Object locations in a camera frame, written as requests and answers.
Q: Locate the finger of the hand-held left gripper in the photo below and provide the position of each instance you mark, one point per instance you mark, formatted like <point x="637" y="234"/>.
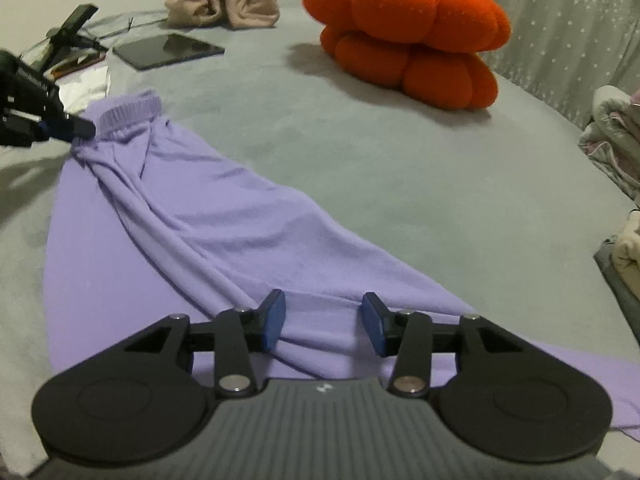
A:
<point x="75" y="129"/>

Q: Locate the beige folded garment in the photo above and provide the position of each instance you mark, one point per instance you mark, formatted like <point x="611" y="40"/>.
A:
<point x="629" y="255"/>

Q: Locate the purple pants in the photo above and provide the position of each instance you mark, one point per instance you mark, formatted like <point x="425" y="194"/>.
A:
<point x="200" y="220"/>

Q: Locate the beige crumpled garment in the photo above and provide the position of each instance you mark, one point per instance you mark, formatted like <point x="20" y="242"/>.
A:
<point x="210" y="7"/>

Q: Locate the white cloth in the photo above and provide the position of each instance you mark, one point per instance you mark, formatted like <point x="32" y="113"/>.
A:
<point x="85" y="92"/>

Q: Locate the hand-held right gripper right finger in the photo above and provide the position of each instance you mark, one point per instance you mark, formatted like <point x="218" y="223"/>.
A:
<point x="372" y="322"/>

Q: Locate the grey bed sheet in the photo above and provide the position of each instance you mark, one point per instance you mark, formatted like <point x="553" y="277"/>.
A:
<point x="375" y="170"/>

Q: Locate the star-print grey curtain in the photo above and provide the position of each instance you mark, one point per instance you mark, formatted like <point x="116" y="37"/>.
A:
<point x="560" y="20"/>

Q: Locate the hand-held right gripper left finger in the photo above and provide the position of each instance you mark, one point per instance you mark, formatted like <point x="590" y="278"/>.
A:
<point x="274" y="317"/>

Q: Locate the black tablet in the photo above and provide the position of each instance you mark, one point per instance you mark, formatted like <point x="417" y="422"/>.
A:
<point x="165" y="51"/>

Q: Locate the grey folded garment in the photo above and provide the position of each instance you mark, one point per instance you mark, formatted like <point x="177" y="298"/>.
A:
<point x="622" y="290"/>

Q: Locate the orange pumpkin plush cushion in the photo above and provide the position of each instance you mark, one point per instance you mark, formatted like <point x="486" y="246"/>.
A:
<point x="400" y="20"/>

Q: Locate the black phone stand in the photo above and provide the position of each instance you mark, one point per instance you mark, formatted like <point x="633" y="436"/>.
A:
<point x="75" y="22"/>

